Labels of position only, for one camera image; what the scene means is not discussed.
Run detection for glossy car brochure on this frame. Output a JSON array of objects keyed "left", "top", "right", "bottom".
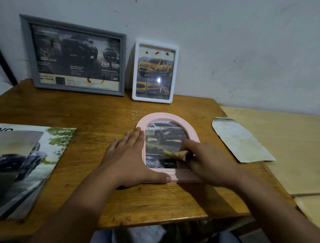
[{"left": 0, "top": 123, "right": 77, "bottom": 221}]

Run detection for person's blue trousers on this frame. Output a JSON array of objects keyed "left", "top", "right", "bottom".
[{"left": 89, "top": 224, "right": 242, "bottom": 243}]

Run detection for white picture frame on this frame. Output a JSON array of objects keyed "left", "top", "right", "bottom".
[{"left": 132, "top": 39, "right": 179, "bottom": 104}]

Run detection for black rod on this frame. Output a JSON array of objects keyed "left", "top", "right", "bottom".
[{"left": 0, "top": 49, "right": 18, "bottom": 86}]

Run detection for person's left forearm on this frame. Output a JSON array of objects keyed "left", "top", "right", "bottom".
[{"left": 27, "top": 165, "right": 121, "bottom": 243}]

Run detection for grey picture frame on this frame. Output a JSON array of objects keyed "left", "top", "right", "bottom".
[{"left": 19, "top": 14, "right": 127, "bottom": 97}]

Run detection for pink arched picture frame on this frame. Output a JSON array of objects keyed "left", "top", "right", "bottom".
[{"left": 136, "top": 112, "right": 203, "bottom": 183}]

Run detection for creased white paper sheet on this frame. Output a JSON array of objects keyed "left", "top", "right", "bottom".
[{"left": 212, "top": 117, "right": 276, "bottom": 163}]

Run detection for person's right hand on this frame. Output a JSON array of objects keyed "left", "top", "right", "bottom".
[{"left": 180, "top": 139, "right": 241, "bottom": 187}]

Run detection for person's left hand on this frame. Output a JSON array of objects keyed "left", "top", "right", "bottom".
[{"left": 99, "top": 127, "right": 172, "bottom": 187}]

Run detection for person's right forearm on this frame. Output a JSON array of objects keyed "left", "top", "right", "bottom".
[{"left": 232, "top": 167, "right": 320, "bottom": 243}]

